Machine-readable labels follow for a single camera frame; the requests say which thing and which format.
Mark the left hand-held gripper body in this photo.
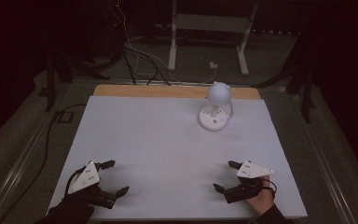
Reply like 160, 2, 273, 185
64, 161, 119, 210

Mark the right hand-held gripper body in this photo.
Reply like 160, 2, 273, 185
223, 161, 275, 204

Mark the white round desk lamp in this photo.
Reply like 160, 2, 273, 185
198, 80, 233, 132

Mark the person's left hand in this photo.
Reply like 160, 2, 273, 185
61, 189, 96, 217

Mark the person's right hand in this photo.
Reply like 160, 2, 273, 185
245, 175, 276, 217

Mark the white table cover sheet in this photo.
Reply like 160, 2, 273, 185
48, 95, 309, 220

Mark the black floor plate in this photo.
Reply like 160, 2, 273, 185
54, 111, 75, 124

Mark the black tripod stand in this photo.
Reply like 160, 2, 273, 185
251, 36, 318, 124
43, 46, 111, 113

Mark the white metal stand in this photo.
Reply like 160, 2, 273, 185
167, 0, 259, 77

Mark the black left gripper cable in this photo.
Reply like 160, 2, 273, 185
63, 165, 88, 198

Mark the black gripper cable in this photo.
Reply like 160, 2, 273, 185
63, 165, 88, 198
260, 177, 278, 200

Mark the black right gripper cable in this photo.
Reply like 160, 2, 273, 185
260, 177, 278, 200

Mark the long black floor cable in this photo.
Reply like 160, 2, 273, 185
0, 103, 88, 224

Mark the metal floor rail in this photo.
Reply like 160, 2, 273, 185
0, 81, 76, 224
287, 91, 358, 224

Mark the black floor cable bundle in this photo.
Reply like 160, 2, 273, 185
120, 43, 172, 87

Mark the white floor cable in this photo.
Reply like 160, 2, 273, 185
117, 0, 217, 85

